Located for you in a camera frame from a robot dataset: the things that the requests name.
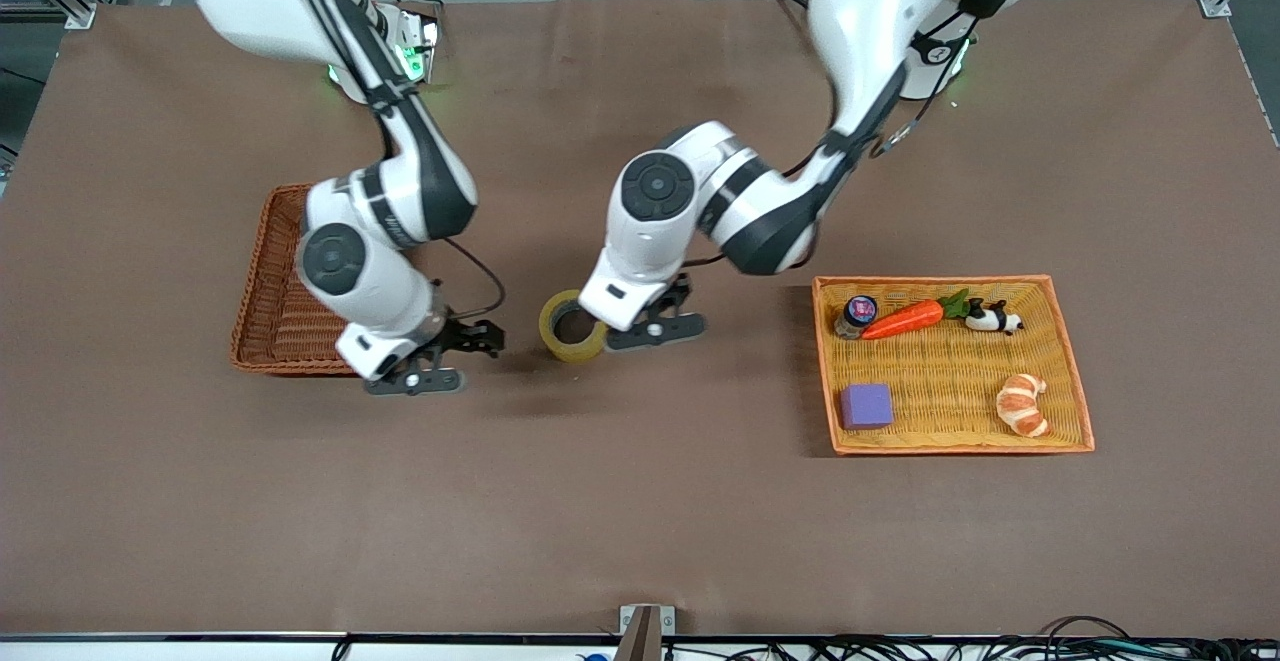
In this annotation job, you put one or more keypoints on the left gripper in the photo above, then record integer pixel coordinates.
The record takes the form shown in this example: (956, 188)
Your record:
(678, 294)

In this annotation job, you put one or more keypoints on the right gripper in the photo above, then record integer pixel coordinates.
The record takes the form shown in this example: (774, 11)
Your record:
(461, 334)

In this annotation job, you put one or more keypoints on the clear yellowish tape roll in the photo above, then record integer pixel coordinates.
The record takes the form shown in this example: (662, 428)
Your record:
(575, 352)

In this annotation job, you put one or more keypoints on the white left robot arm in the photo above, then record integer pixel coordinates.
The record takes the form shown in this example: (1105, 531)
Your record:
(880, 21)

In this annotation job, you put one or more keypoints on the brown wicker basket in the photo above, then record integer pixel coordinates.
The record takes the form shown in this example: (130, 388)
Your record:
(275, 331)

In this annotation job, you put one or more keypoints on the orange rimmed yellow wicker basket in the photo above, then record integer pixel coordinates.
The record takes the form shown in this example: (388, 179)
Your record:
(940, 391)

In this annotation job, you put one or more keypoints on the small jar with pink label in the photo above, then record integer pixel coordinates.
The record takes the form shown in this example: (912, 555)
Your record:
(858, 313)

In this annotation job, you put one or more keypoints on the brown table cover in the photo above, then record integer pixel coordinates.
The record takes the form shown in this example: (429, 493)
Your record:
(640, 501)

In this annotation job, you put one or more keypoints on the purple foam cube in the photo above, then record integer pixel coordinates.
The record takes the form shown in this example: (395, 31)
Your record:
(866, 407)

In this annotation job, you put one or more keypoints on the toy orange carrot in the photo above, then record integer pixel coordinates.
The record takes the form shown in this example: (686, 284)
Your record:
(905, 319)

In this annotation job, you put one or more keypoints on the toy panda figure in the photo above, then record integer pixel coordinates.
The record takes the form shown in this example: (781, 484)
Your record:
(988, 319)

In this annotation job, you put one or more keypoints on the toy croissant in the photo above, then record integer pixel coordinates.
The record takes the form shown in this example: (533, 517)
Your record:
(1020, 406)

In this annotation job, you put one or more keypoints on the metal edge bracket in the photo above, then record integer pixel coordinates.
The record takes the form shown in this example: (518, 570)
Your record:
(645, 631)

